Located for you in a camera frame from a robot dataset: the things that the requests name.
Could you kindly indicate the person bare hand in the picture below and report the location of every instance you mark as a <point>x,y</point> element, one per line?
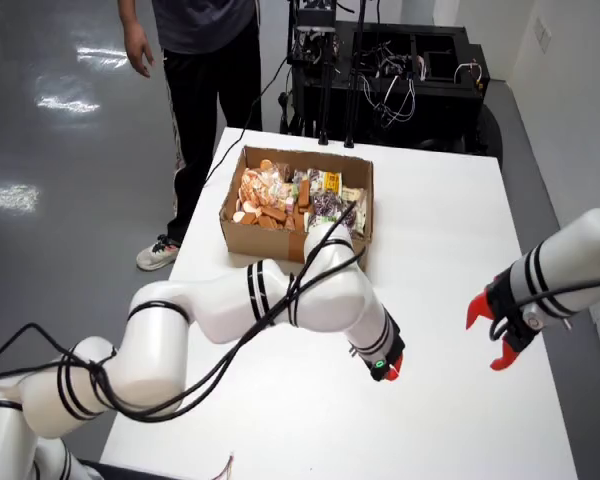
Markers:
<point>140,50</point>

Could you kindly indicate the brown cardboard box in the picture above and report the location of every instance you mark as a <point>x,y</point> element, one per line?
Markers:
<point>260,240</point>

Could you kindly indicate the person bare forearm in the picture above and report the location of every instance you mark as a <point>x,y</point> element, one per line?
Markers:
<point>129,12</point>

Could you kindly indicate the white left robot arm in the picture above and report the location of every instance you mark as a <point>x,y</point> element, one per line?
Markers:
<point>330,295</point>

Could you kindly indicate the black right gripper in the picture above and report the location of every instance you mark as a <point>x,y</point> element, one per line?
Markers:
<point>507,312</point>

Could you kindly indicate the pastel candy packet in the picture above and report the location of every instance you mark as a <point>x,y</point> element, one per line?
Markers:
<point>286,194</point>

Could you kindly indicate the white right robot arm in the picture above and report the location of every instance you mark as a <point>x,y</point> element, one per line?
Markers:
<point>580,260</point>

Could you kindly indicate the dark robot base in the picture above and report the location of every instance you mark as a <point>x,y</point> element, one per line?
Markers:
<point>120,474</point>

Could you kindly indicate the green white snack packet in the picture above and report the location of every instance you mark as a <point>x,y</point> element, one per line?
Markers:
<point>315,180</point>
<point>322,221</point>

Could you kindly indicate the person in black trousers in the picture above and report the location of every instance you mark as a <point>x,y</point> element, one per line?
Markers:
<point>200,90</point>

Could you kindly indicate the brown snack bar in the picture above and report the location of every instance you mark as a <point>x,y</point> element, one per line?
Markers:
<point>304,192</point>

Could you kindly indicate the black electronics device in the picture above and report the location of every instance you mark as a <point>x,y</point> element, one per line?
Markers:
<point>312,22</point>

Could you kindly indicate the beige white snack packet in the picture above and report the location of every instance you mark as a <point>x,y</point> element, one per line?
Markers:
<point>357,196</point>

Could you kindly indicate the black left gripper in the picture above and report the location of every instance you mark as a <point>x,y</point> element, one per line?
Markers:
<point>375,352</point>

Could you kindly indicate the orange brown sausage snack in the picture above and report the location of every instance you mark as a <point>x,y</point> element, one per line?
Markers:
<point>272,214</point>

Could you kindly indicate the orange white printed snack bag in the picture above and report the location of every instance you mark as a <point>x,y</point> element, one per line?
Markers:
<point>252,187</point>

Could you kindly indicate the black camera stand pole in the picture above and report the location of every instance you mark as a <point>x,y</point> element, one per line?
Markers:
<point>352,100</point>
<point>325,100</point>

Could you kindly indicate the black equipment cart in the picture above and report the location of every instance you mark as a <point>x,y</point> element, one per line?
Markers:
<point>430,110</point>

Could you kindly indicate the white sneaker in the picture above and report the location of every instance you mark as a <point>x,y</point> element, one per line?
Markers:
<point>155,255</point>

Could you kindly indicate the yellow label snack packet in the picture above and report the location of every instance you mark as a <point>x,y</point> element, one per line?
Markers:
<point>332,181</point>

